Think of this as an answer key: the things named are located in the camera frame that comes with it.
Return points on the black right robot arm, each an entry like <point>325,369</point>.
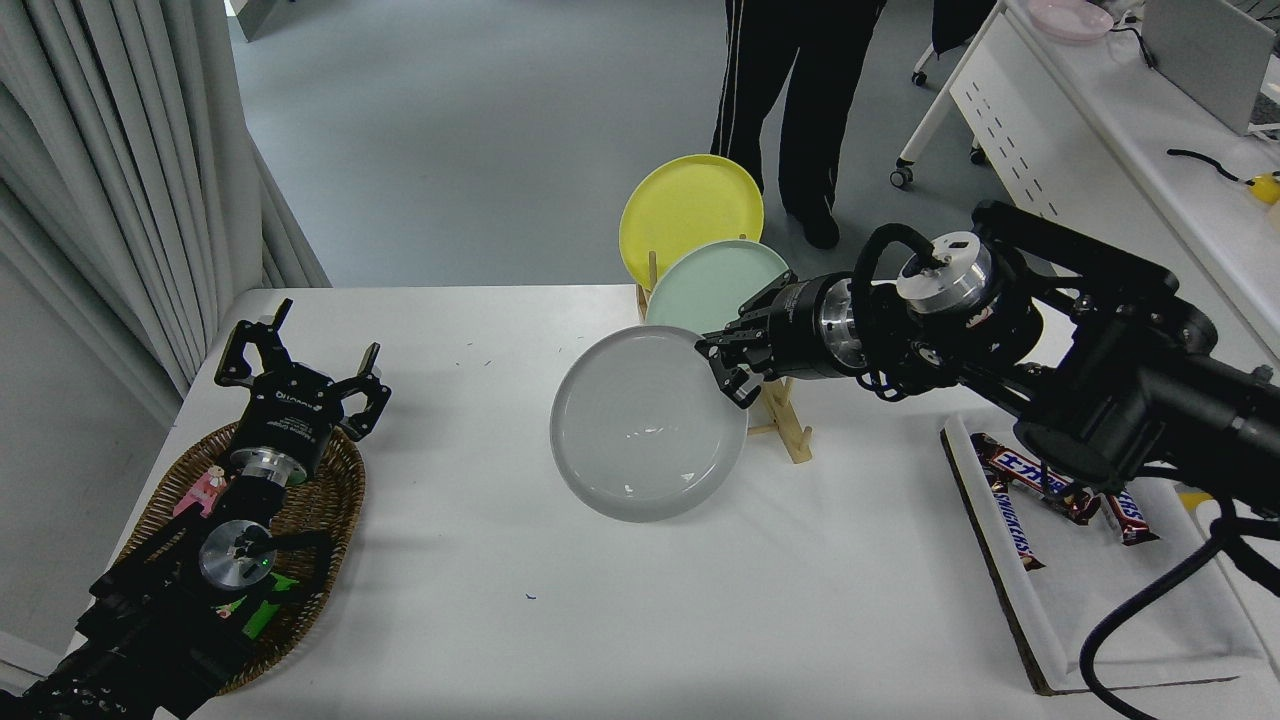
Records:
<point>1130,380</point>

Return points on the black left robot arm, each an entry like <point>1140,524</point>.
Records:
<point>150,620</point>

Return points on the Snickers bar with Chinese print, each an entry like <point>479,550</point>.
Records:
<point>1030,468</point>

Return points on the grey laptop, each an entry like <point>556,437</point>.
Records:
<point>1210,60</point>

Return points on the pink plate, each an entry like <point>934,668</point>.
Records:
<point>1068,18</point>

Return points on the brown wicker basket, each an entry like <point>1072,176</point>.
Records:
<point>325,510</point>

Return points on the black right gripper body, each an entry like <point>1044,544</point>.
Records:
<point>795,330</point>

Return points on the white foam tray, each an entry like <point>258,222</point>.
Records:
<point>1150,600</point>

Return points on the small yellow round object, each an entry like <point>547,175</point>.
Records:
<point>1266,188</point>

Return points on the small white side table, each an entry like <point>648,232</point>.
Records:
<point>1262,610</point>

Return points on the yellow plate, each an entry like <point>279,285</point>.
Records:
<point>685,205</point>

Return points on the green snack packet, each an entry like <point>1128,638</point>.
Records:
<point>262,615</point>

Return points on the wooden plate rack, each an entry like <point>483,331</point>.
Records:
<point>790,440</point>

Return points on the white perforated desk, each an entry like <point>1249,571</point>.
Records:
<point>1060,150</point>

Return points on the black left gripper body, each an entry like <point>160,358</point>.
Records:
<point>285,420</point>

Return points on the pale green plate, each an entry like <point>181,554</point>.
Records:
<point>715,285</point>

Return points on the pale grey curtain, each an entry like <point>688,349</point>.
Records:
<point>100,150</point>

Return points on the grey plate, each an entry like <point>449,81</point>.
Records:
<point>640,430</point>

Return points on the pink snack packet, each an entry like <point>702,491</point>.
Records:
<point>205,490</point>

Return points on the person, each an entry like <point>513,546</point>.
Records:
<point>810,90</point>

